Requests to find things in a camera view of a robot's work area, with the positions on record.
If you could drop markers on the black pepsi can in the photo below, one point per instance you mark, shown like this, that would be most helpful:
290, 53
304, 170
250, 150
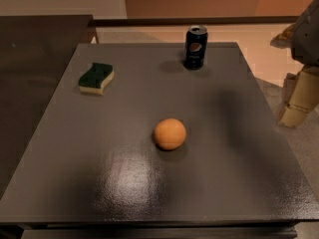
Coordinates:
195, 47

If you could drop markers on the green yellow sponge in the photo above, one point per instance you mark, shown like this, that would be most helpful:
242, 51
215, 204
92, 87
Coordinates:
96, 79

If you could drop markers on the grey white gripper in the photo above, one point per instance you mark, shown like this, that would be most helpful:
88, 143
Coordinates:
308, 37

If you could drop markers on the orange fruit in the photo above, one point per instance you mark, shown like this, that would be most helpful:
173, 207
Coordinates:
169, 134

